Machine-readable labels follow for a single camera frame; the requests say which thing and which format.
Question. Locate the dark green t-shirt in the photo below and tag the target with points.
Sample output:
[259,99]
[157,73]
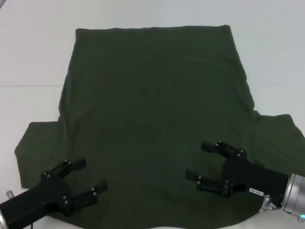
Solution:
[152,95]

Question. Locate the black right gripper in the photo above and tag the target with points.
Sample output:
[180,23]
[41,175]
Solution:
[250,176]

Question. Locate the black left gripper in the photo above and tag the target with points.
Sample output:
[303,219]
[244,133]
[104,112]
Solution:
[51,193]

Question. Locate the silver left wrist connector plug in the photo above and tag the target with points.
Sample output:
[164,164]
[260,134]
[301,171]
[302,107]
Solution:
[10,193]

